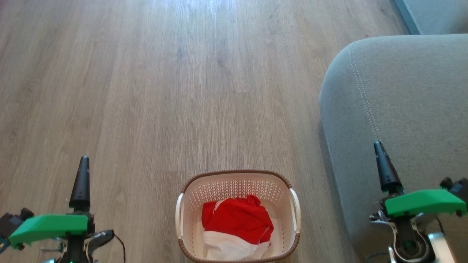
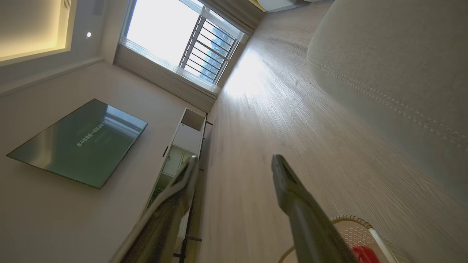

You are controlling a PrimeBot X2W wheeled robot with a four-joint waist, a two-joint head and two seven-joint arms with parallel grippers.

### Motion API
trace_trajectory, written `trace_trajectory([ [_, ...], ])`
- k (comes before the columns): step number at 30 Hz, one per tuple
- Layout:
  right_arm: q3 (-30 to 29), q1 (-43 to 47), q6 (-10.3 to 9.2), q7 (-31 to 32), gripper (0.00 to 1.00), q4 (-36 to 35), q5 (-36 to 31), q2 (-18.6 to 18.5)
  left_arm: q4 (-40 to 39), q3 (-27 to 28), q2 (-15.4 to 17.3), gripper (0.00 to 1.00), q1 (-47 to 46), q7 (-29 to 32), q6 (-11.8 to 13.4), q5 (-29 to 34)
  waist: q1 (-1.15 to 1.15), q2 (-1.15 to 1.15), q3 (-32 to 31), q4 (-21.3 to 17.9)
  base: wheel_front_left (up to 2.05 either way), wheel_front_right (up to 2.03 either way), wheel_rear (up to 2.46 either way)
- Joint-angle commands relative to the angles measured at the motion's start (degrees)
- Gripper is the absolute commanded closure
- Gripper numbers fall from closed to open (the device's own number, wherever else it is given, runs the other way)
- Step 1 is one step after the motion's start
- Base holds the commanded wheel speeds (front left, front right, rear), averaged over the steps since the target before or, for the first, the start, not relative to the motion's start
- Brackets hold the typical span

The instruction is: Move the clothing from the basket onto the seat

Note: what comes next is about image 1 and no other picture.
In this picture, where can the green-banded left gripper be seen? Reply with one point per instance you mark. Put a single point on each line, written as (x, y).
(47, 226)

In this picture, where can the red and white garment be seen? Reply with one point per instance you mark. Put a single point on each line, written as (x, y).
(237, 219)

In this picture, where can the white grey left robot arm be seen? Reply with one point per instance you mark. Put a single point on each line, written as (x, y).
(95, 241)

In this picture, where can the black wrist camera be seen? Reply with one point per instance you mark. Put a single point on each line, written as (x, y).
(457, 188)
(12, 221)

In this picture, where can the grey-blue upholstered furniture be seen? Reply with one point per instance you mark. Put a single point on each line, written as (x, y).
(435, 14)

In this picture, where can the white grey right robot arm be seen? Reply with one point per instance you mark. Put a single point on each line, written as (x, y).
(411, 244)

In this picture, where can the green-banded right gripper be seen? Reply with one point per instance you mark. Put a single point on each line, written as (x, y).
(424, 201)

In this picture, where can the grey fabric sofa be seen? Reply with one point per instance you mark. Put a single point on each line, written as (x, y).
(402, 102)

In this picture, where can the white perforated laundry basket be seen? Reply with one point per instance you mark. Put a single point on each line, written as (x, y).
(237, 182)

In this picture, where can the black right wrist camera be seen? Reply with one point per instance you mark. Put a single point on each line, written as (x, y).
(457, 188)

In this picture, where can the white cloth garment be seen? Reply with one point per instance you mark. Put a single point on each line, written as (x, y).
(230, 248)

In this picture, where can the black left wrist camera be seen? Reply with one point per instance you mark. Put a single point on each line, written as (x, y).
(12, 221)

